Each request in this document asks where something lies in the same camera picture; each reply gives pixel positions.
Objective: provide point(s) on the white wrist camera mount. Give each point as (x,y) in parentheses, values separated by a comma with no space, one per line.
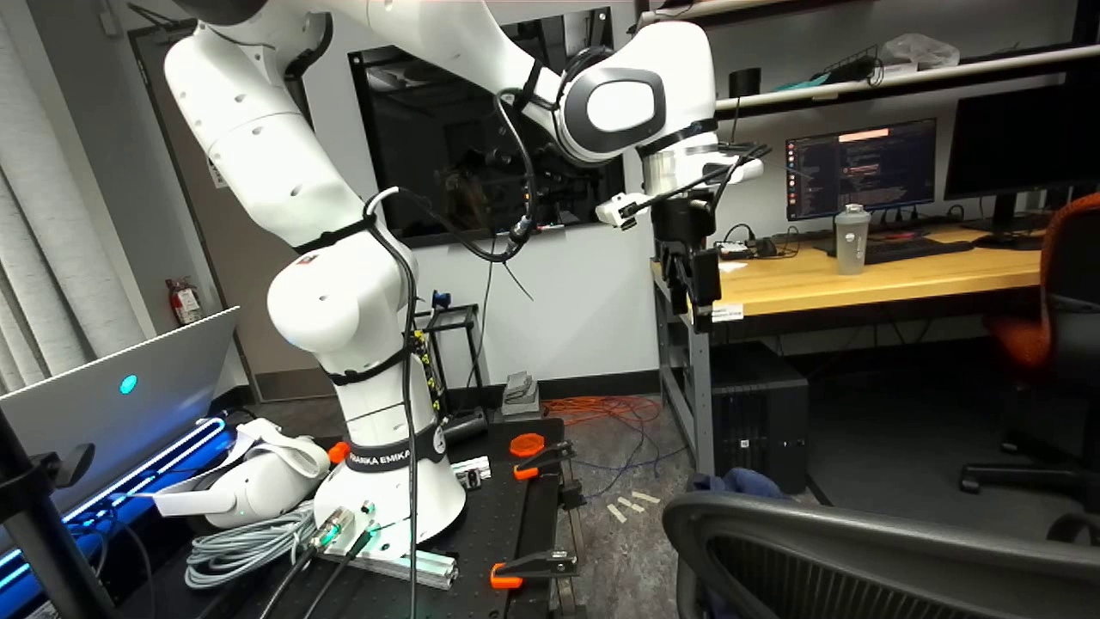
(623,208)

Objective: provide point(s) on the black wall screen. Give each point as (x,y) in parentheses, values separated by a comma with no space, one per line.
(441,151)

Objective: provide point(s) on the white wall shelf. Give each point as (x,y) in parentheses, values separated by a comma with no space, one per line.
(915,69)

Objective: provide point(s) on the monitor showing code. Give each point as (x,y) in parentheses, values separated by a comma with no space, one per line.
(862,175)

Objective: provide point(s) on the small black box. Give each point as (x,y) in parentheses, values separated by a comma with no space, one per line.
(743,85)

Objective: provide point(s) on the red fire extinguisher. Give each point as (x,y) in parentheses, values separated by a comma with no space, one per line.
(184,301)

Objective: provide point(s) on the metal plate with green connectors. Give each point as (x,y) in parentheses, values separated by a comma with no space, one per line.
(380,553)

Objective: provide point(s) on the clear plastic bottle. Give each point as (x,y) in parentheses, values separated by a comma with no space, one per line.
(852,241)

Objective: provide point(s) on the blue metal frame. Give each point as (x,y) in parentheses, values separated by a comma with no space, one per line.
(106,512)

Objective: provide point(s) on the white plastic controller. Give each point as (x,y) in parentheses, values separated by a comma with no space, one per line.
(262,471)

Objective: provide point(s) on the black metal cart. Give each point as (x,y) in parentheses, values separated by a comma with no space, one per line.
(453,327)

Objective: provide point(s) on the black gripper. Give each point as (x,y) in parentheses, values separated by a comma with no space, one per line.
(689,223)

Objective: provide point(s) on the large dark monitor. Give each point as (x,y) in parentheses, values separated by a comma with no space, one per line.
(1017,138)

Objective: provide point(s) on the black tripod stand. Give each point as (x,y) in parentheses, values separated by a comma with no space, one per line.
(46,539)

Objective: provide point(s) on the orange black clamp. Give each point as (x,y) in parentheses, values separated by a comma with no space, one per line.
(526,449)
(509,574)

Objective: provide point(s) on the black keyboard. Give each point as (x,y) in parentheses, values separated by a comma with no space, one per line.
(915,246)

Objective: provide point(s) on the small grey box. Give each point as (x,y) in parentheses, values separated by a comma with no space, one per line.
(522,398)

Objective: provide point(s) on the grey door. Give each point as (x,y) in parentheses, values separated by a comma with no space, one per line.
(234,286)

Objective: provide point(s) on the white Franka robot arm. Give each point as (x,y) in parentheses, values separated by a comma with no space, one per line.
(253,138)

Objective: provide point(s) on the black computer tower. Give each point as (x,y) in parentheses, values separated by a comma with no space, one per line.
(758,425)

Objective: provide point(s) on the orange black office chair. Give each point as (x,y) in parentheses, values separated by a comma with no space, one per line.
(1071,286)

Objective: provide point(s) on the clear plastic bag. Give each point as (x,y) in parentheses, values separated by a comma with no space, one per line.
(915,58)

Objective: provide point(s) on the black mesh office chair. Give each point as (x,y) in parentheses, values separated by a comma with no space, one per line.
(872,562)

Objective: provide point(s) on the silver laptop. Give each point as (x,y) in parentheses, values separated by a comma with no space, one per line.
(115,402)

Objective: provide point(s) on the wooden top desk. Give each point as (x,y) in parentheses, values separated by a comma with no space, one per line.
(801,279)

